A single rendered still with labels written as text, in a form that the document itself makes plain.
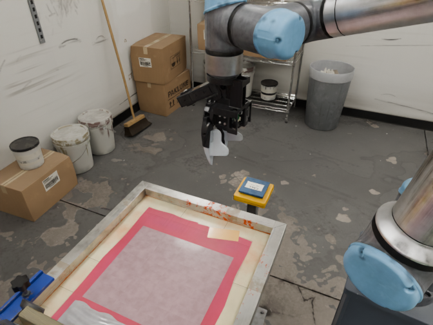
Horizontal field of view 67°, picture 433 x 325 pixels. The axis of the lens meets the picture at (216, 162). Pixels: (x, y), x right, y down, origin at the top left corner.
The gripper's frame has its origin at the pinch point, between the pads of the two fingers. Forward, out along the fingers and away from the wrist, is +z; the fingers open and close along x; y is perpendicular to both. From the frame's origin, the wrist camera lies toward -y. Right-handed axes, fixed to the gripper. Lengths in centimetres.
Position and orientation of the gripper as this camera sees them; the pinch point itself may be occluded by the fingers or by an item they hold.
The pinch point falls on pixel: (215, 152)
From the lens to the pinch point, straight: 79.3
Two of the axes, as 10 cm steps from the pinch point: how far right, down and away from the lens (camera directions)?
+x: 5.0, -5.0, 7.1
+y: 8.7, 2.8, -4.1
